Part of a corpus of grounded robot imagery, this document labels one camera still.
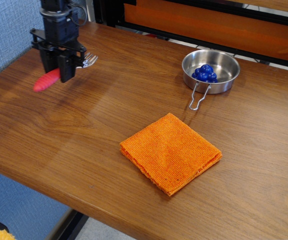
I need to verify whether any black metal frame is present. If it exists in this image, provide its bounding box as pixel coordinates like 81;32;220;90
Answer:
94;0;288;67

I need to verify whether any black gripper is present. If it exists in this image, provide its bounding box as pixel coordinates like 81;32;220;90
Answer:
30;7;86;83

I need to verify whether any orange object at corner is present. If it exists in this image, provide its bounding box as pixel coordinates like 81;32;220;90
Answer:
0;213;16;240

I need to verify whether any orange panel behind table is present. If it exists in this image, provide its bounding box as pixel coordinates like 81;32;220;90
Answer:
124;0;288;61

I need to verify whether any red handled metal fork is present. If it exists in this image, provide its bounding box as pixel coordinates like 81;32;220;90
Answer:
33;52;98;92

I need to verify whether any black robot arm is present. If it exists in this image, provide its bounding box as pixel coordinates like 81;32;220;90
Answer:
30;0;89;83

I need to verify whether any black table leg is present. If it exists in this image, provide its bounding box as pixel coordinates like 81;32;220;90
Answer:
45;209;89;240

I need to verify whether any folded orange cloth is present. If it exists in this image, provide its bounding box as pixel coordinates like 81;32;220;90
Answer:
119;113;223;196

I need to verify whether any blue toy grape bunch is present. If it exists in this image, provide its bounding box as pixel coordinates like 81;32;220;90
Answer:
191;64;218;83

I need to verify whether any small steel pan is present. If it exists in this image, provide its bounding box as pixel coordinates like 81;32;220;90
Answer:
181;49;241;111

